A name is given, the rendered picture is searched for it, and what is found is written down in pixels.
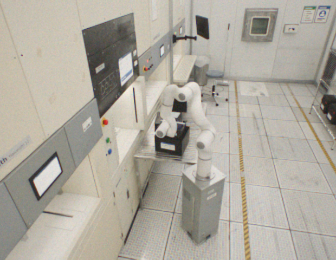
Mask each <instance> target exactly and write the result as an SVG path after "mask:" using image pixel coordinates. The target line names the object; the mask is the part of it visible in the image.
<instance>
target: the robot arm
mask: <svg viewBox="0 0 336 260"><path fill-rule="evenodd" d="M174 99H176V100H177V101H180V102H185V101H189V111H190V115H191V117H192V120H193V122H194V123H195V124H196V125H197V126H199V128H200V129H201V132H200V133H199V135H198V136H197V138H196V140H195V148H196V149H197V151H198V155H197V167H195V168H194V169H193V172H192V174H193V176H194V177H195V178H196V179H198V180H201V181H208V180H211V179H213V178H214V176H215V171H214V170H213V169H212V168H211V167H212V155H213V151H212V149H211V144H212V143H213V142H214V140H215V139H216V135H217V133H216V130H215V128H214V126H213V125H212V124H211V123H210V122H209V121H208V119H207V118H206V116H205V113H204V112H203V108H202V105H201V91H200V88H199V85H198V84H197V83H195V82H189V83H188V84H186V85H185V86H184V87H181V88H178V87H177V85H175V84H170V85H168V86H166V87H165V90H164V94H163V100H162V105H161V109H160V117H161V118H163V119H164V120H163V122H162V123H161V124H160V126H159V127H158V128H157V130H156V135H157V136H158V137H159V138H163V137H164V136H165V135H167V136H169V137H171V138H173V137H175V134H176V130H177V123H176V121H177V119H176V118H173V116H172V115H171V112H172V107H173V102H174Z"/></svg>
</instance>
